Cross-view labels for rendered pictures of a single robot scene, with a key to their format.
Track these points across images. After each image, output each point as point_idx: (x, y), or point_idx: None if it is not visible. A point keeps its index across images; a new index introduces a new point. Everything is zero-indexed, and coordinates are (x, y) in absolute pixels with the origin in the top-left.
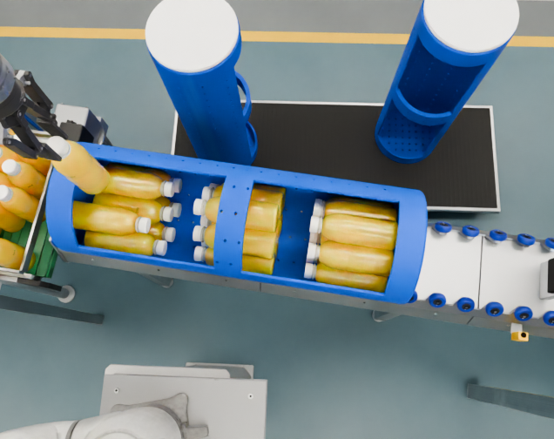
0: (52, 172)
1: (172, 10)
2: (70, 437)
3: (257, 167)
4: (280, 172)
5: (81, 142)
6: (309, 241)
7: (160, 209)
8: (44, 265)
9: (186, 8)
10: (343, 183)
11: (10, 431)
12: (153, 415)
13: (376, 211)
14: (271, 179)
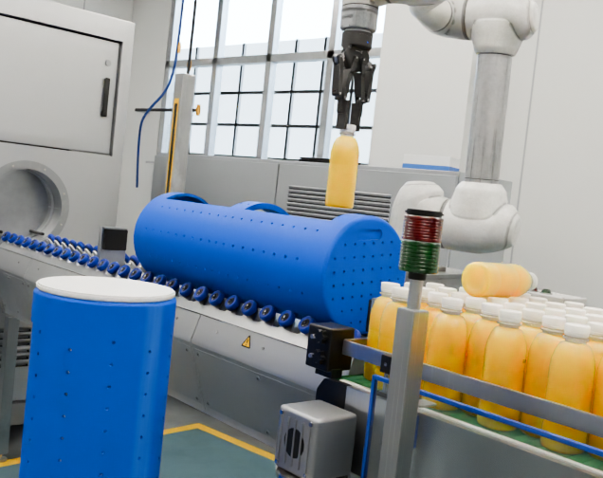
0: (367, 216)
1: (98, 290)
2: (442, 204)
3: (214, 225)
4: (205, 219)
5: (327, 245)
6: None
7: None
8: None
9: (82, 287)
10: (178, 210)
11: (470, 193)
12: (393, 215)
13: None
14: (219, 207)
